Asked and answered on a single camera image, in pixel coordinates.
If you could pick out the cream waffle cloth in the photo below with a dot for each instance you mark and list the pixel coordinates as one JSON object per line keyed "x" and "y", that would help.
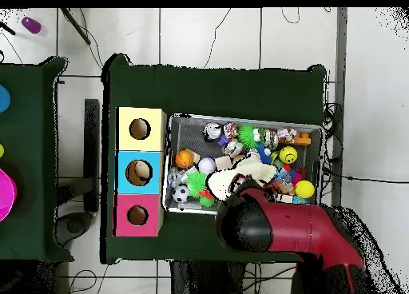
{"x": 249, "y": 172}

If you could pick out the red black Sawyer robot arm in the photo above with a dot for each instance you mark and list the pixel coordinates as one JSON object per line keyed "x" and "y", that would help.
{"x": 297, "y": 230}

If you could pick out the shallow clear mesh bin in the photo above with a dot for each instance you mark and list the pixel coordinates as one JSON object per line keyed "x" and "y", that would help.
{"x": 188, "y": 137}

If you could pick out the wooden box with three holes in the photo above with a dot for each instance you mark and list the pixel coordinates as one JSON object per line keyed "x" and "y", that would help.
{"x": 140, "y": 143}

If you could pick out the small white baseball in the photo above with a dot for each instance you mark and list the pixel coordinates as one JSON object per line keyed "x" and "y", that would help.
{"x": 207, "y": 166}

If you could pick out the blue fuzzy toy with eyes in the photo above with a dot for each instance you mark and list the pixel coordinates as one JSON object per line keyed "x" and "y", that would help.
{"x": 262, "y": 151}

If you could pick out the green fuzzy toy with eyes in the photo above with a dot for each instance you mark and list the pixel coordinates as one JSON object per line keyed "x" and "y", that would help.
{"x": 246, "y": 135}

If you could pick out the silver crushed can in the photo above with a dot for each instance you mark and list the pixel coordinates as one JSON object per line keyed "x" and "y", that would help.
{"x": 212, "y": 131}

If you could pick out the small orange basketball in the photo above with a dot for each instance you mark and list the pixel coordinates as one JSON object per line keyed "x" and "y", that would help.
{"x": 184, "y": 159}

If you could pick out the small black white soccer ball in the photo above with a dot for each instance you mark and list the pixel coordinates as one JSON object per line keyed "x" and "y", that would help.
{"x": 181, "y": 193}

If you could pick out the yellow smiley face ball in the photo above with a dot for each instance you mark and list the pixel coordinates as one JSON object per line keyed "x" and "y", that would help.
{"x": 288, "y": 155}

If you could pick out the plain yellow ball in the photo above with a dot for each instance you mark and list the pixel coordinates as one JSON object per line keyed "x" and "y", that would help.
{"x": 304, "y": 189}

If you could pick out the black upright panel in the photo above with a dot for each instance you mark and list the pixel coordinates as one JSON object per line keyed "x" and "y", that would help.
{"x": 91, "y": 147}

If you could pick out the dark green side table cloth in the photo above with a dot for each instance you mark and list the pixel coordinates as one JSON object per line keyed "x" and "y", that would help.
{"x": 28, "y": 115}

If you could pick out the black rod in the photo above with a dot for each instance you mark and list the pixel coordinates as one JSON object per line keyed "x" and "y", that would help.
{"x": 75, "y": 25}

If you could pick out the magenta plastic bowl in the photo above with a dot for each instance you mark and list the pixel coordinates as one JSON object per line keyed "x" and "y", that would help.
{"x": 6, "y": 195}

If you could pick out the small yellow ball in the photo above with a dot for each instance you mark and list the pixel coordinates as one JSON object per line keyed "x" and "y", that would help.
{"x": 1, "y": 150}

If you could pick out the blue plastic cup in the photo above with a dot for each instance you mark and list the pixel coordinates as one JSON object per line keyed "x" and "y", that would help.
{"x": 3, "y": 99}

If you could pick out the purple bottle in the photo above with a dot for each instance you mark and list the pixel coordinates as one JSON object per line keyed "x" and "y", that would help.
{"x": 31, "y": 25}

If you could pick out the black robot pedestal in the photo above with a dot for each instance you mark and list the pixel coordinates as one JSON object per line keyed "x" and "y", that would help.
{"x": 207, "y": 278}

